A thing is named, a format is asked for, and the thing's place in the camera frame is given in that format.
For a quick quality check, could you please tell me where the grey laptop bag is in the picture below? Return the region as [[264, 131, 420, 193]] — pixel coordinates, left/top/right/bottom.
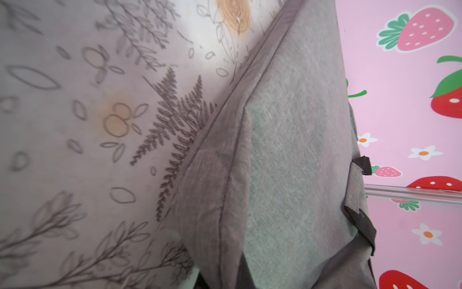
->
[[168, 1, 376, 289]]

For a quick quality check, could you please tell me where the floral patterned table mat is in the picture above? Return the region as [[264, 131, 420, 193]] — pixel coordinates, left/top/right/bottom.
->
[[1, 1, 285, 289]]

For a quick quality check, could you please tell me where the aluminium frame post right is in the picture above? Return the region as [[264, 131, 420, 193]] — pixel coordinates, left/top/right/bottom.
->
[[364, 184, 462, 207]]

